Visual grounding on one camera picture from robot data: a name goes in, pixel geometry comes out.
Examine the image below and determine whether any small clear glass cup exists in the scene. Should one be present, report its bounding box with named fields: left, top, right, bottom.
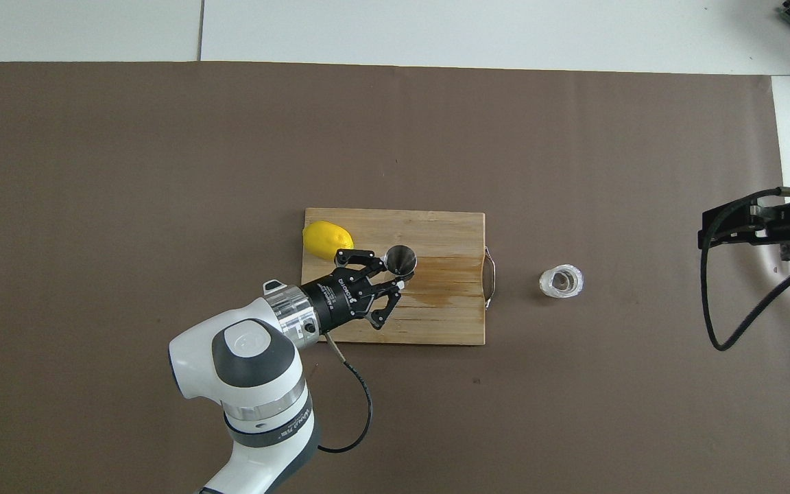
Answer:
left=539, top=263, right=584, bottom=300

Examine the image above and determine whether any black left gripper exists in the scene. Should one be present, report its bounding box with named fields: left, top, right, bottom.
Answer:
left=301, top=248, right=413, bottom=335

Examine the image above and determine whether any wooden cutting board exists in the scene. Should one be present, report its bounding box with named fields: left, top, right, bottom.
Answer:
left=298, top=208, right=486, bottom=346

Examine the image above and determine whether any yellow lemon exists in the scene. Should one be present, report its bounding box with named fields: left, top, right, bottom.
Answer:
left=302, top=220, right=355, bottom=262

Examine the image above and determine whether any brown paper table mat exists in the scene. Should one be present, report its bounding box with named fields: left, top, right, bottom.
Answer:
left=0, top=60, right=790, bottom=494

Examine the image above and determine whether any steel double jigger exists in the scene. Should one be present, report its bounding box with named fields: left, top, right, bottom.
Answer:
left=383, top=244, right=418, bottom=277

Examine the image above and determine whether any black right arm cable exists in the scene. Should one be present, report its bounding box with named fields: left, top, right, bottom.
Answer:
left=700, top=187, right=790, bottom=351

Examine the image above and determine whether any metal cutting board handle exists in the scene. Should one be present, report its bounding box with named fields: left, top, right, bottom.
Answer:
left=483, top=246, right=497, bottom=309

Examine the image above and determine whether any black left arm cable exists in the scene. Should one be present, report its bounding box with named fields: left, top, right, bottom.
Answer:
left=316, top=333, right=373, bottom=454

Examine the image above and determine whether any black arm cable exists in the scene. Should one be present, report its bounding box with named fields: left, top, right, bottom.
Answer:
left=316, top=333, right=373, bottom=454
left=700, top=187, right=790, bottom=351

